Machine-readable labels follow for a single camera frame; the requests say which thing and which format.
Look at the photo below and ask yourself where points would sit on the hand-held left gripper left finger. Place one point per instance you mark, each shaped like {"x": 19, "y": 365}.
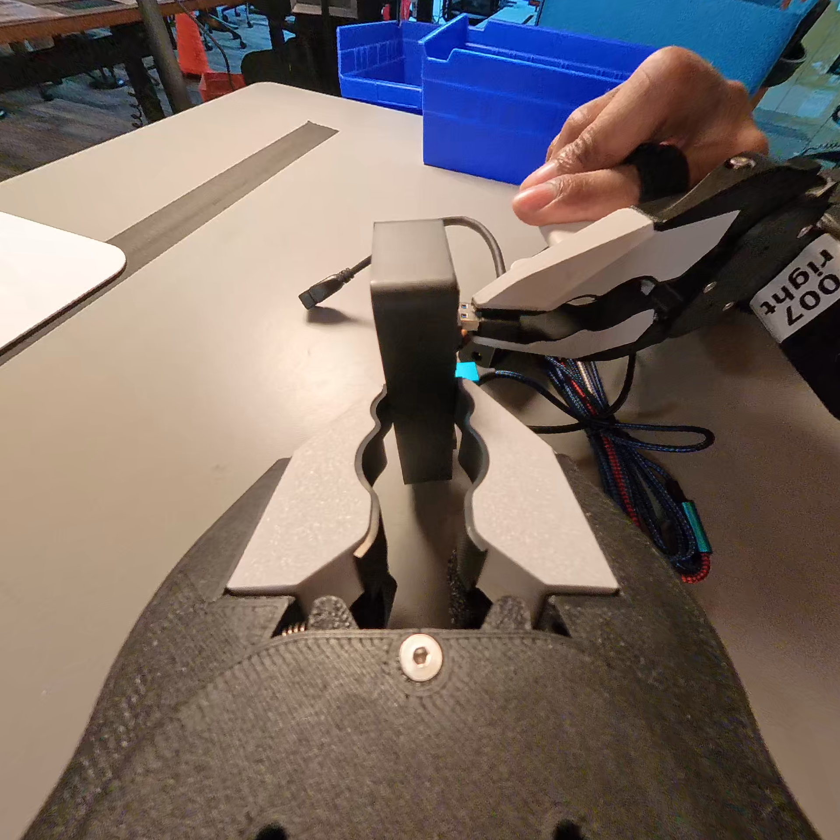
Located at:
{"x": 308, "y": 518}

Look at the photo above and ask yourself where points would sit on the person's right hand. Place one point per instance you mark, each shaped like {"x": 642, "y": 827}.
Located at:
{"x": 643, "y": 111}

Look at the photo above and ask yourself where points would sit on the wooden table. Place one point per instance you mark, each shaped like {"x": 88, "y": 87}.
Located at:
{"x": 79, "y": 16}

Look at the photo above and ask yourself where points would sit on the dark grey USB hub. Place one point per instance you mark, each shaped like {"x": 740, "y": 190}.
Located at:
{"x": 413, "y": 328}

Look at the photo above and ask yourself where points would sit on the grey metal table leg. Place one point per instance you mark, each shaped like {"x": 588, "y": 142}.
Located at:
{"x": 164, "y": 59}

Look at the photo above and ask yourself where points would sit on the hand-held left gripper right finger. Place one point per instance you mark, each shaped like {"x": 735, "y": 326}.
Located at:
{"x": 538, "y": 518}

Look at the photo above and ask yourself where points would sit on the large blue plastic crate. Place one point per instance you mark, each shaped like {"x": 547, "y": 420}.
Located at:
{"x": 656, "y": 26}

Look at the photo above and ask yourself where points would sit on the orange traffic cone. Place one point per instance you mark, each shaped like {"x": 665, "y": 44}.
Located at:
{"x": 190, "y": 46}

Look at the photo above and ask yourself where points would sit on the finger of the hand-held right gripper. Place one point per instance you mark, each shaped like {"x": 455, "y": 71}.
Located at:
{"x": 577, "y": 262}
{"x": 590, "y": 344}

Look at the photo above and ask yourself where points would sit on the blue plastic bin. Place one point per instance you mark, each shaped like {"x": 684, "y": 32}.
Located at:
{"x": 485, "y": 118}
{"x": 374, "y": 65}

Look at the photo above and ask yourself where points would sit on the document stand with instruction sheet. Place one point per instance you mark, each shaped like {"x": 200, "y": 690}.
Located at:
{"x": 52, "y": 275}

